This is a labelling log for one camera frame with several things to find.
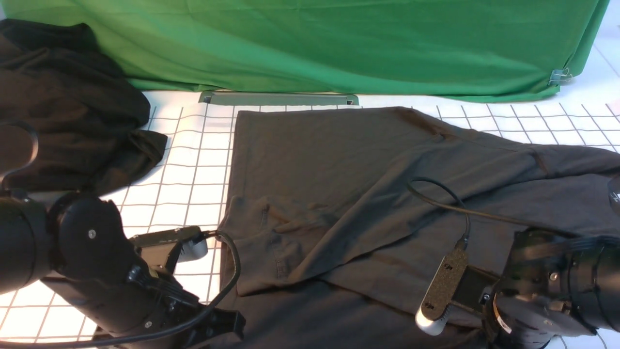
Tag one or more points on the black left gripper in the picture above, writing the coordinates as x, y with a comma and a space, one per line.
129, 310

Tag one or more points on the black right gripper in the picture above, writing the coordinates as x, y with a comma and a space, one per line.
532, 301

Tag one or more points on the gray long sleeve shirt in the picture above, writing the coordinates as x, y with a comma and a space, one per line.
336, 253

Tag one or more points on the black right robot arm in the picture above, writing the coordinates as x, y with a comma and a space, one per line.
595, 281

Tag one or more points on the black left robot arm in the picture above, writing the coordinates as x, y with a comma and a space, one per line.
77, 247

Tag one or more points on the silver binder clip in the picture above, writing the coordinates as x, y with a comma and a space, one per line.
560, 76

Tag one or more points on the black crumpled cloth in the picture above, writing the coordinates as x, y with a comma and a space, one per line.
89, 119

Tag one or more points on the green backdrop cloth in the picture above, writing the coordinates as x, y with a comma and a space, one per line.
471, 50

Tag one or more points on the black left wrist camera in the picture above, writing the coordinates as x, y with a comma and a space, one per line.
164, 250

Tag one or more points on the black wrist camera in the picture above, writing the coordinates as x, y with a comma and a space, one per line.
164, 250
456, 286

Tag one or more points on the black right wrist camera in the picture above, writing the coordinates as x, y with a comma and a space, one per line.
456, 286

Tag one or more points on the gray metal bracket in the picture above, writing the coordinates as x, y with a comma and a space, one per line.
232, 98

